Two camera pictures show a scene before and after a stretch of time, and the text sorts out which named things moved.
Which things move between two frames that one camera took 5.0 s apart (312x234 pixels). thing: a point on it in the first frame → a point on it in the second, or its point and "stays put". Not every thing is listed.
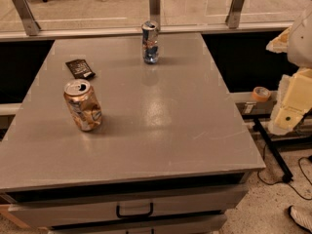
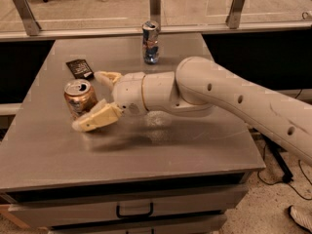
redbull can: x=150 y=41 stays put
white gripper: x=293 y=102 → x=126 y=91
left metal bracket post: x=24 y=12 stays put
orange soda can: x=83 y=104 stays put
